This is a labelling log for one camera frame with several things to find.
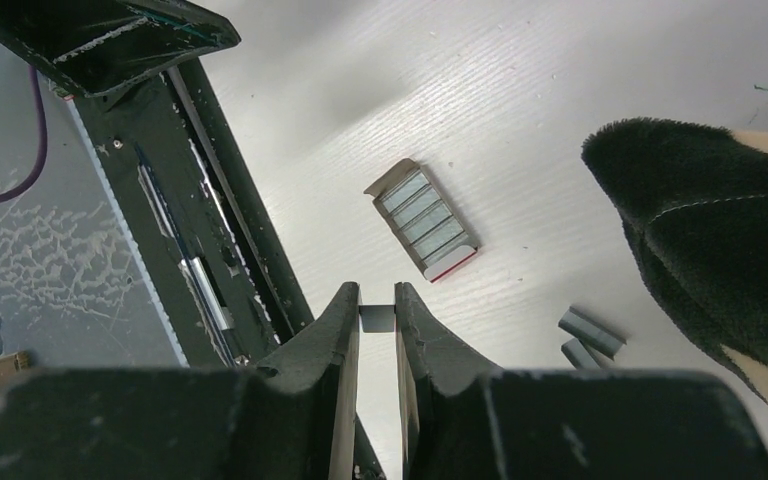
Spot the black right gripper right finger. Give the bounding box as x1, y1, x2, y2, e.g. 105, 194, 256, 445
395, 282, 768, 479

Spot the grey staple strip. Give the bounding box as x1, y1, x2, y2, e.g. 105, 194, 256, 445
560, 338, 605, 370
558, 307, 627, 360
359, 304, 396, 334

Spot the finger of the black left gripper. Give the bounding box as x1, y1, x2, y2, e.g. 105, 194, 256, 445
0, 0, 241, 97

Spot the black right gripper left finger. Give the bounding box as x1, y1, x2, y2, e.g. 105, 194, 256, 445
0, 282, 360, 479

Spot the black floral plush pillow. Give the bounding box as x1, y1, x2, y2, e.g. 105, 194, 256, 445
581, 117, 768, 406

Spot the staple box with staples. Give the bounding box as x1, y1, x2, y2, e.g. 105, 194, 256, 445
365, 158, 481, 283

